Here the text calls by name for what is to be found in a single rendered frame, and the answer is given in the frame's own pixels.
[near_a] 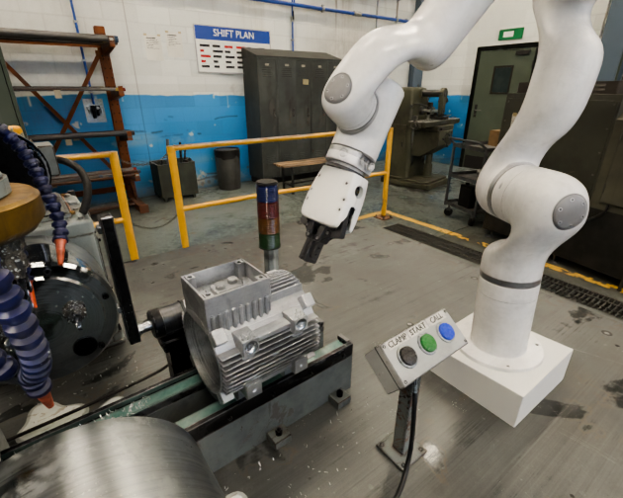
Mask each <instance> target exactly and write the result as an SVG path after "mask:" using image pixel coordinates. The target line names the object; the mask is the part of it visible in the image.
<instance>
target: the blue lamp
mask: <svg viewBox="0 0 623 498"><path fill-rule="evenodd" d="M278 191H279V190H278V184H277V185H275V186H269V187H262V186H258V185H256V199H257V200H256V201H257V202H259V203H263V204H270V203H275V202H277V201H279V194H278V193H279V192H278Z"/></svg>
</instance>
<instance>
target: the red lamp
mask: <svg viewBox="0 0 623 498"><path fill-rule="evenodd" d="M256 202H257V201H256ZM257 214H258V215H257V216H258V217H259V218H262V219H273V218H277V217H278V216H279V201H277V202H275V203H270V204H263V203H259V202H257Z"/></svg>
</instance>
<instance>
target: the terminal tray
mask: <svg viewBox="0 0 623 498"><path fill-rule="evenodd" d="M180 278H181V284H182V290H183V295H184V298H185V305H186V310H187V309H190V310H192V311H193V312H194V313H195V314H196V315H197V316H198V317H199V319H200V320H201V322H202V323H203V325H204V327H205V329H206V331H207V333H208V335H209V334H210V333H211V332H212V331H214V330H216V329H219V328H221V327H223V329H226V330H228V331H229V330H230V327H232V326H233V327H234V328H236V327H237V324H239V323H240V325H243V324H244V321H247V322H250V319H251V318H253V319H254V320H256V319H257V316H260V317H263V314H264V313H265V314H267V315H268V314H269V311H271V288H270V278H269V277H268V276H266V275H265V274H263V273H262V272H261V271H259V270H258V269H256V268H255V267H253V266H252V265H250V264H249V263H247V262H246V261H245V260H243V259H238V260H235V261H232V262H228V263H225V264H221V265H218V266H215V267H211V268H208V269H205V270H202V271H199V272H195V273H192V274H189V275H185V276H182V277H180ZM244 278H245V280H244ZM225 279H226V280H225ZM242 280H244V281H243V283H242ZM248 281H249V282H248ZM212 284H214V285H213V286H212ZM203 286H204V287H203ZM199 290H200V291H199ZM205 291H207V292H205ZM187 312H188V313H189V314H190V315H191V316H192V317H193V319H194V320H195V321H196V322H197V323H198V324H199V326H200V327H201V328H202V329H203V330H204V331H205V329H204V327H203V325H202V324H201V322H200V320H199V319H198V318H197V316H196V315H195V314H194V313H193V312H191V311H187ZM206 331H205V333H206ZM207 333H206V334H207Z"/></svg>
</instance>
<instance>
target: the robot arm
mask: <svg viewBox="0 0 623 498"><path fill-rule="evenodd" d="M596 1H597V0H532V7H533V12H534V16H535V20H536V24H537V28H538V34H539V46H538V54H537V59H536V63H535V67H534V70H533V73H532V77H531V80H530V83H529V87H528V90H527V93H526V96H525V99H524V101H523V104H522V106H521V109H520V111H519V113H518V115H517V117H516V118H515V120H514V122H513V124H512V125H511V127H510V129H509V130H508V132H507V133H506V135H505V136H504V137H503V139H502V140H501V142H500V143H499V144H498V146H497V147H496V149H495V150H494V151H493V153H492V154H491V156H490V157H489V159H488V161H487V162H486V164H485V165H484V167H483V169H482V171H481V173H480V175H479V177H478V180H477V184H476V198H477V201H478V203H479V205H480V206H481V207H482V209H484V210H485V211H486V212H487V213H489V214H491V215H493V216H495V217H497V218H499V219H501V220H503V221H505V222H507V223H509V224H510V225H511V230H510V234H509V236H508V238H507V239H501V240H497V241H494V242H493V243H491V244H490V245H489V246H488V247H487V248H486V249H485V251H484V253H483V256H482V261H481V267H480V273H479V281H478V289H477V295H476V302H475V309H474V316H473V320H472V321H468V322H466V323H463V324H462V325H460V326H459V327H458V328H459V329H460V331H461V332H462V334H463V335H464V337H465V338H466V339H467V341H468V344H467V345H466V346H464V347H463V348H461V349H460V351H461V353H462V354H464V355H465V356H466V357H467V358H469V359H470V360H472V361H473V362H475V363H477V364H479V365H481V366H483V367H486V368H488V369H492V370H495V371H499V372H505V373H524V372H529V371H532V370H535V369H536V368H538V367H539V366H540V365H541V364H542V362H543V360H544V349H543V347H542V345H541V343H540V342H539V341H538V340H537V339H536V338H535V337H534V336H532V335H531V334H530V331H531V326H532V322H533V317H534V313H535V308H536V303H537V299H538V294H539V289H540V286H541V281H542V277H543V272H544V267H545V264H546V261H547V259H548V258H549V256H550V255H551V254H552V253H553V252H554V250H556V249H557V248H558V247H559V246H560V245H561V244H563V243H564V242H566V241H567V240H568V239H570V238H571V237H572V236H574V235H575V234H576V233H577V232H578V231H579V230H580V229H581V228H582V227H583V225H584V224H585V221H586V219H587V216H588V211H589V197H588V193H587V190H586V188H585V187H584V185H583V184H582V183H581V182H580V181H579V180H577V179H576V178H574V177H572V176H570V175H567V174H565V173H562V172H558V171H554V170H550V169H546V168H542V167H539V164H540V162H541V160H542V158H543V157H544V155H545V154H546V152H547V151H548V150H549V148H550V147H551V146H552V145H553V144H554V143H555V142H556V141H557V140H559V139H560V138H561V137H562V136H564V135H565V134H566V133H567V132H568V131H569V130H570V129H571V128H572V127H573V126H574V124H575V123H576V122H577V120H578V119H579V117H580V115H581V113H582V111H583V110H584V108H585V106H586V104H587V101H588V99H589V97H590V95H591V92H592V89H593V87H594V84H595V82H596V79H597V76H598V74H599V71H600V68H601V65H602V61H603V54H604V51H603V45H602V42H601V40H600V38H599V36H598V35H597V33H596V32H595V30H594V29H593V27H592V23H591V18H590V15H591V10H592V7H593V5H594V3H595V2H596ZM493 2H494V0H424V1H423V3H422V4H421V6H420V7H419V8H418V10H417V11H416V12H415V14H414V15H413V17H412V18H411V19H410V20H409V21H408V22H406V23H404V24H397V25H388V26H383V27H379V28H377V29H375V30H373V31H371V32H369V33H368V34H366V35H365V36H364V37H362V38H361V39H360V40H358V41H357V42H356V43H355V44H354V45H353V46H352V48H351V49H350V50H349V51H348V53H347V54H346V55H345V56H344V58H343V59H342V60H341V62H340V63H339V64H338V66H337V67H336V69H335V70H334V71H333V73H332V74H331V76H330V78H329V79H328V81H327V83H326V85H325V87H324V89H323V92H322V96H321V103H322V107H323V109H324V111H325V112H326V114H327V115H328V116H329V117H330V118H331V119H332V120H333V121H334V122H335V123H336V124H337V129H336V133H335V136H334V138H333V140H332V142H331V144H330V147H329V149H328V151H327V154H326V156H325V159H326V160H327V162H326V163H325V165H323V166H322V168H321V169H320V171H319V172H318V174H317V176H316V177H315V179H314V181H313V183H312V185H311V188H310V190H309V192H308V194H307V196H306V198H305V201H304V204H303V206H302V214H303V215H302V217H301V219H300V221H301V223H302V224H303V225H305V226H306V230H307V231H306V237H307V239H306V242H305V244H304V246H303V249H302V251H301V253H300V256H299V258H300V259H302V260H304V261H306V262H309V263H312V264H315V263H316V261H317V259H318V256H319V254H320V252H321V250H322V247H323V245H326V244H327V243H328V242H329V241H330V240H332V239H344V237H345V234H348V233H351V232H352V230H353V228H354V226H355V224H356V222H357V219H358V216H359V214H360V211H361V208H362V205H363V203H364V199H365V196H366V191H367V186H368V181H367V180H366V178H365V177H369V176H370V174H371V172H372V171H373V170H374V168H375V162H376V160H377V158H378V156H379V153H380V151H381V149H382V146H383V144H384V142H385V139H386V137H387V135H388V132H389V130H390V128H391V126H392V123H393V121H394V119H395V116H396V114H397V112H398V109H399V107H400V105H401V101H402V99H403V97H404V91H403V89H402V87H401V85H400V84H398V83H397V82H396V81H395V80H393V79H391V78H390V77H388V76H389V75H390V73H392V72H393V71H394V70H395V69H396V68H397V67H398V66H400V65H401V64H403V63H405V62H408V63H410V64H411V65H412V66H414V67H415V68H417V69H419V70H423V71H431V70H434V69H436V68H437V67H439V66H440V65H442V64H443V63H444V62H445V61H446V60H447V59H448V58H449V57H450V55H451V54H452V53H453V52H454V51H455V49H456V48H457V47H458V46H459V44H460V43H461V42H462V40H463V39H464V38H465V37H466V35H467V34H468V33H469V32H470V30H471V29H472V28H473V27H474V25H475V24H476V23H477V22H478V21H479V19H480V18H481V17H482V16H483V14H484V13H485V12H486V11H487V9H488V8H489V7H490V5H491V4H492V3H493ZM325 230H326V231H325Z"/></svg>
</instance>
